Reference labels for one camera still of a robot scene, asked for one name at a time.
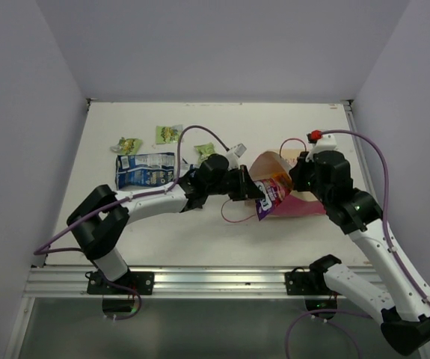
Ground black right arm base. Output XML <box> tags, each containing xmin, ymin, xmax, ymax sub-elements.
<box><xmin>284</xmin><ymin>267</ymin><xmax>328</xmax><ymax>296</ymax></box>

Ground green candy packet back side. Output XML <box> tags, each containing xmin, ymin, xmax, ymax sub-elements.
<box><xmin>194</xmin><ymin>142</ymin><xmax>215</xmax><ymax>159</ymax></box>

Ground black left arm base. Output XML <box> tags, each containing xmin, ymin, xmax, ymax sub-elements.
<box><xmin>85</xmin><ymin>271</ymin><xmax>155</xmax><ymax>295</ymax></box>

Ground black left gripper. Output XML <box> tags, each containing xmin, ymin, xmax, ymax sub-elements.
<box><xmin>206</xmin><ymin>164</ymin><xmax>265</xmax><ymax>201</ymax></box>

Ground aluminium front mounting rail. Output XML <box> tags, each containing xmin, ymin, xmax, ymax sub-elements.
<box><xmin>23</xmin><ymin>266</ymin><xmax>384</xmax><ymax>299</ymax></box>

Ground cream pink paper cake bag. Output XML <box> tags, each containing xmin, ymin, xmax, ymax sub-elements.
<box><xmin>221</xmin><ymin>138</ymin><xmax>328</xmax><ymax>224</ymax></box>

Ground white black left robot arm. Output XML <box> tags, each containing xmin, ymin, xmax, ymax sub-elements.
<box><xmin>67</xmin><ymin>154</ymin><xmax>265</xmax><ymax>294</ymax></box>

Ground green Himalaya candy packet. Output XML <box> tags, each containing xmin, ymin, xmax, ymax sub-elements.
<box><xmin>156</xmin><ymin>125</ymin><xmax>183</xmax><ymax>144</ymax></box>

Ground purple Fox's candy bag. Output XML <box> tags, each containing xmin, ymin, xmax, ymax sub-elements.
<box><xmin>254</xmin><ymin>173</ymin><xmax>292</xmax><ymax>221</ymax></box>

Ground large blue chips bag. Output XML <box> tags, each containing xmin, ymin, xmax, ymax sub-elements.
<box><xmin>115</xmin><ymin>152</ymin><xmax>175</xmax><ymax>190</ymax></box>

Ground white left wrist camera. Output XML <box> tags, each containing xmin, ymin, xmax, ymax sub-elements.
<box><xmin>225</xmin><ymin>144</ymin><xmax>247</xmax><ymax>167</ymax></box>

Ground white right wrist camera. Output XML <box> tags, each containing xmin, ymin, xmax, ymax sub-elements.
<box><xmin>307</xmin><ymin>130</ymin><xmax>337</xmax><ymax>155</ymax></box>

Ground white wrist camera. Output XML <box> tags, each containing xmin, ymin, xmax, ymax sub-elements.
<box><xmin>307</xmin><ymin>130</ymin><xmax>337</xmax><ymax>155</ymax></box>
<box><xmin>225</xmin><ymin>144</ymin><xmax>247</xmax><ymax>167</ymax></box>

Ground crumpled green candy packet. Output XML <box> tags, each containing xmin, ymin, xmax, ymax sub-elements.
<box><xmin>110</xmin><ymin>137</ymin><xmax>143</xmax><ymax>156</ymax></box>

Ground aluminium table edge rail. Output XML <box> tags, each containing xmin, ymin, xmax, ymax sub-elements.
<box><xmin>341</xmin><ymin>100</ymin><xmax>378</xmax><ymax>200</ymax></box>

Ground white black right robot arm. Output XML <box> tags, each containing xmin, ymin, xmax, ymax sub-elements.
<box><xmin>289</xmin><ymin>150</ymin><xmax>430</xmax><ymax>356</ymax></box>

